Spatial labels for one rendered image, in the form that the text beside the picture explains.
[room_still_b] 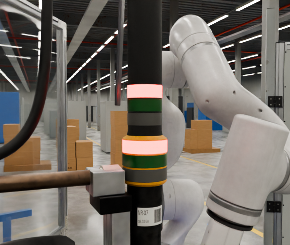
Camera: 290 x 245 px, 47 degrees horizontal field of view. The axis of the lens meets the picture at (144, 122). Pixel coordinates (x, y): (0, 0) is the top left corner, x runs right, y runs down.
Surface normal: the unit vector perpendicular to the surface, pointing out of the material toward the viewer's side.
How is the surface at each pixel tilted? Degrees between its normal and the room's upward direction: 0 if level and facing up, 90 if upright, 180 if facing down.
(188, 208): 95
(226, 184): 81
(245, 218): 96
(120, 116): 90
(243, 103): 104
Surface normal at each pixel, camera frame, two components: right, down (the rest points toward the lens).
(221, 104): 0.01, 0.53
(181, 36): -0.78, -0.32
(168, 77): 0.22, 0.50
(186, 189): 0.21, -0.65
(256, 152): -0.20, 0.04
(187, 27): -0.47, -0.55
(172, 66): 0.22, 0.00
